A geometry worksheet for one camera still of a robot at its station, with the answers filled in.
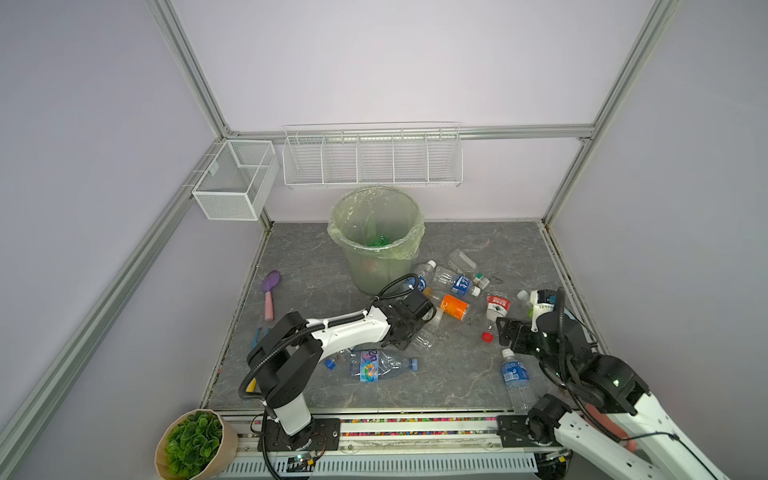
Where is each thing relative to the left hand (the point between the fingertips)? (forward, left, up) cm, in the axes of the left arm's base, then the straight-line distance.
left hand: (419, 332), depth 86 cm
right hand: (-6, -21, +15) cm, 27 cm away
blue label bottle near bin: (+18, -2, 0) cm, 18 cm away
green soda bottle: (+30, +10, +7) cm, 32 cm away
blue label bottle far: (+16, -14, 0) cm, 21 cm away
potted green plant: (-25, +51, +7) cm, 57 cm away
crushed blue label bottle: (-7, +26, -2) cm, 27 cm away
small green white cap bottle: (+17, -23, -2) cm, 29 cm away
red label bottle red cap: (+7, -25, 0) cm, 26 cm away
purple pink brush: (+22, +49, -4) cm, 54 cm away
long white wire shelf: (+52, +11, +25) cm, 59 cm away
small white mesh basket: (+47, +57, +20) cm, 77 cm away
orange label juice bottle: (+8, -12, 0) cm, 14 cm away
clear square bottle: (+26, -18, -3) cm, 32 cm away
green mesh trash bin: (+37, +10, +5) cm, 39 cm away
